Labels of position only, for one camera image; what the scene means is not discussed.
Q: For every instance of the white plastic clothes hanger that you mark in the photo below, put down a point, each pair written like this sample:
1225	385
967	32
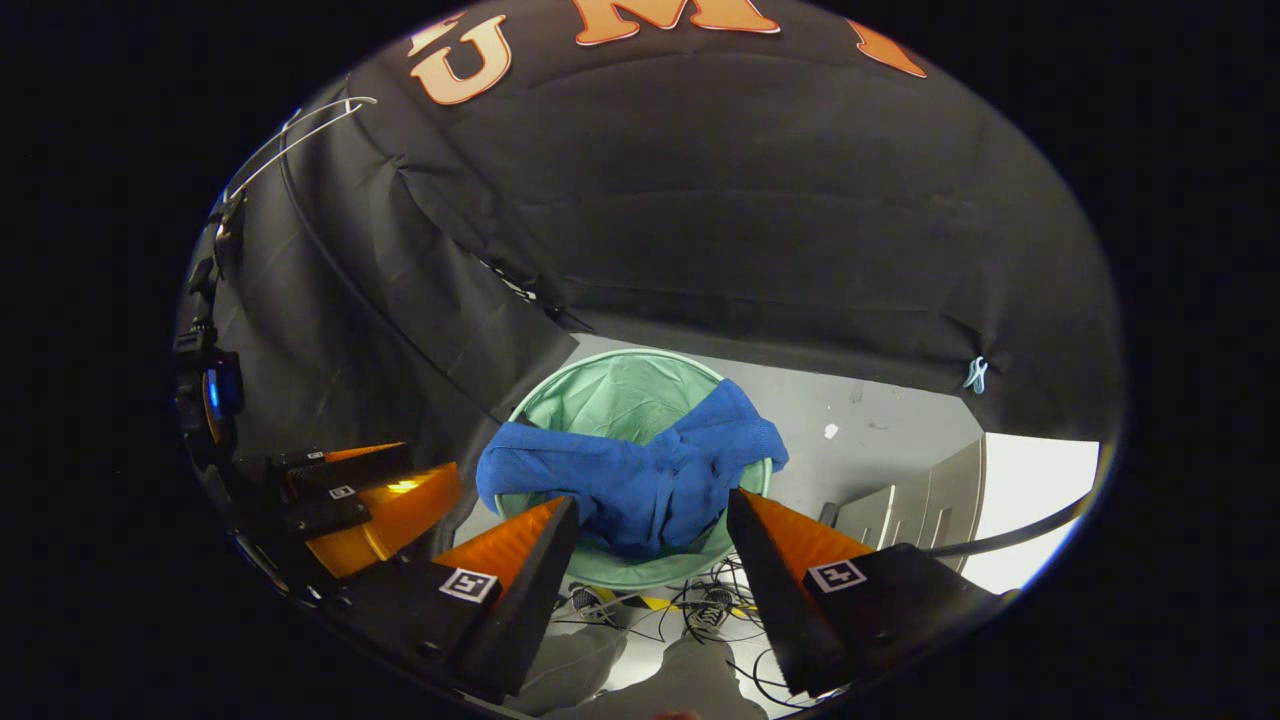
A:
320	128

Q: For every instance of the person's gray trousers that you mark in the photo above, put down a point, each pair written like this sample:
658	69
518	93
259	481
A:
690	680

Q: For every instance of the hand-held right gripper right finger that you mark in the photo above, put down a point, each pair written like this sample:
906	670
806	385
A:
775	600

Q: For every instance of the black backdrop cloth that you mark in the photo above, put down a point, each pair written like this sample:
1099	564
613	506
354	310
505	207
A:
750	200

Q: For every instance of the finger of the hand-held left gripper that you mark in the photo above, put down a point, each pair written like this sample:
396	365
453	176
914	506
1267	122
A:
400	510
340	468

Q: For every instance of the white cabinet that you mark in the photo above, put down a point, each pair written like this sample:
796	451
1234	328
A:
930	500

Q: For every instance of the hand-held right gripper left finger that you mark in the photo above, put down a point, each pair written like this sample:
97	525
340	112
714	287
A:
530	610

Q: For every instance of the light blue plastic clip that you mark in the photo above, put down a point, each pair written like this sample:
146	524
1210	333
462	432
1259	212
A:
976	375

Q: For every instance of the person's dark sneaker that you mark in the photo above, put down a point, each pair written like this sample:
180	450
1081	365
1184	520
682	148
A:
595	605
712	607

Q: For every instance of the green laundry hamper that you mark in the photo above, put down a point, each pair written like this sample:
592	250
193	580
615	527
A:
620	390

